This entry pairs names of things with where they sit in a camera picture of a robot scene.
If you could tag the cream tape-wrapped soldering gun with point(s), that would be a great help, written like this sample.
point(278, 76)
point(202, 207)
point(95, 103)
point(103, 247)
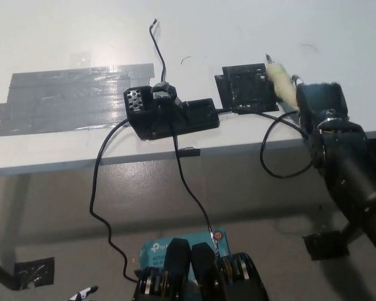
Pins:
point(282, 86)

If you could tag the black square ribbed fixture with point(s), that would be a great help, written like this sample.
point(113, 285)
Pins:
point(244, 91)

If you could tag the teal tp-link box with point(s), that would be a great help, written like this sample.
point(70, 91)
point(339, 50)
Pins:
point(155, 251)

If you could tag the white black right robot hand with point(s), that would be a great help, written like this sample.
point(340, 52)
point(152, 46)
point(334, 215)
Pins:
point(321, 100)

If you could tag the black soldering gun base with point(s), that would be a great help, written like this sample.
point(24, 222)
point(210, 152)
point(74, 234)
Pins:
point(181, 119)

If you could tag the black floor tape patch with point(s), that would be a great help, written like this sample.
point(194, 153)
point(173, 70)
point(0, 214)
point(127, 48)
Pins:
point(36, 272)
point(324, 246)

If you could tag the grey duct tape patch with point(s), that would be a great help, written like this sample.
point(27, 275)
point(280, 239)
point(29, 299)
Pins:
point(65, 100)

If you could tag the black robot torso blocks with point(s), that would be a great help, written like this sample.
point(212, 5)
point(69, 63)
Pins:
point(203, 276)

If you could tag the small black tape strip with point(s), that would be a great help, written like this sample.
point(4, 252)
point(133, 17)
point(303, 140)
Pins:
point(189, 152)

